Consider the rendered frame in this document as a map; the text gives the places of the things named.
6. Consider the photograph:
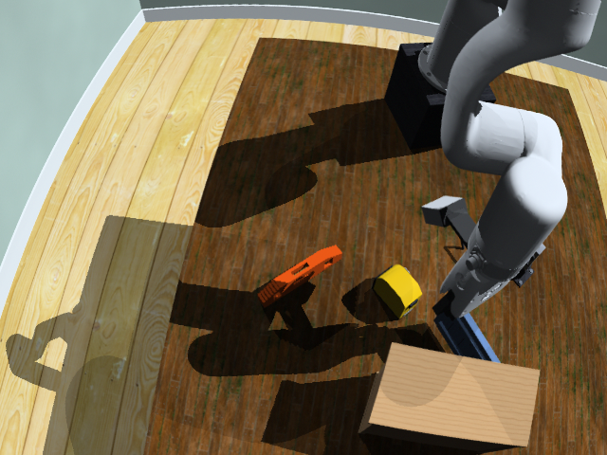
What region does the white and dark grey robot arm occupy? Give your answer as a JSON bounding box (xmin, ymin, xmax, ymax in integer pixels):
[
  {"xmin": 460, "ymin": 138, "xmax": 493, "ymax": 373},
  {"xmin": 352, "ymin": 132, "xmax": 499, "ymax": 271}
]
[{"xmin": 418, "ymin": 0, "xmax": 601, "ymax": 280}]

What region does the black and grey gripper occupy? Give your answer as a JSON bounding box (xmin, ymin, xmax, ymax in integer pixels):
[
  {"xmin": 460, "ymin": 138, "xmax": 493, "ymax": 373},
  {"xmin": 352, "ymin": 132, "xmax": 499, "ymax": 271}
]
[{"xmin": 432, "ymin": 243, "xmax": 515, "ymax": 321}]

